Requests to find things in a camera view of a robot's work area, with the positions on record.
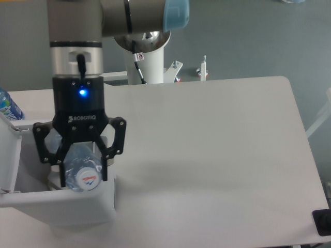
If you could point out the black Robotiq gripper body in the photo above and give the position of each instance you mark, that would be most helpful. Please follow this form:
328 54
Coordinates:
79 109

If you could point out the crushed clear plastic bottle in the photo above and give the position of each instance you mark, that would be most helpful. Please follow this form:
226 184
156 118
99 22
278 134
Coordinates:
82 168

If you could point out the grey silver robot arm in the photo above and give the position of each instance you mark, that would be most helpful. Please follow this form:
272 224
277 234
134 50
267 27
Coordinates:
76 29

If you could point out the white plastic trash can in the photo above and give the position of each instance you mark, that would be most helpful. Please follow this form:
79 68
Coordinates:
60 207

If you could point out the blue labelled water bottle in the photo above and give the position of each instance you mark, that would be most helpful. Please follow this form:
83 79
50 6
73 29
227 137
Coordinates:
9 108

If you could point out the black device at table edge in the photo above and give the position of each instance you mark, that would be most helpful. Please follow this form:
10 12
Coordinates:
322 221

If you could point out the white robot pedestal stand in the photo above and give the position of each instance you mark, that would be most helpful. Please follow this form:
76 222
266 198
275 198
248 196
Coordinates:
144 59

